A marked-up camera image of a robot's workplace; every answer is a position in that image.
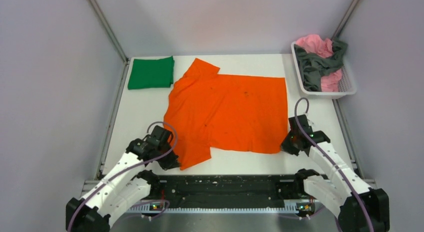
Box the orange t shirt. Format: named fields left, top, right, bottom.
left=163, top=58, right=288, bottom=170

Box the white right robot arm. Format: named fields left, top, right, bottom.
left=281, top=115, right=390, bottom=232

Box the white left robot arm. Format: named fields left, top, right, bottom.
left=65, top=121, right=179, bottom=232

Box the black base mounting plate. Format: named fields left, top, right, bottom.
left=144, top=175, right=318, bottom=213

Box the folded green t shirt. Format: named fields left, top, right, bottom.
left=127, top=56, right=175, bottom=90

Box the white plastic basket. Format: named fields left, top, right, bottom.
left=291, top=41, right=357, bottom=99

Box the dark grey t shirt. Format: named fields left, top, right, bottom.
left=294, top=38, right=349, bottom=92

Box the pink t shirt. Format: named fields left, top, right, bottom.
left=294, top=34, right=343, bottom=93

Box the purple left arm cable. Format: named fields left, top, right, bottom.
left=66, top=121, right=179, bottom=232

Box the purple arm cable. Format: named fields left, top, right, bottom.
left=294, top=97, right=375, bottom=232
left=66, top=121, right=179, bottom=232

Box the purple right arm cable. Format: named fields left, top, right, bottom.
left=294, top=97, right=375, bottom=232

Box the grey slotted cable duct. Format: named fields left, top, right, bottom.
left=127, top=203, right=299, bottom=214

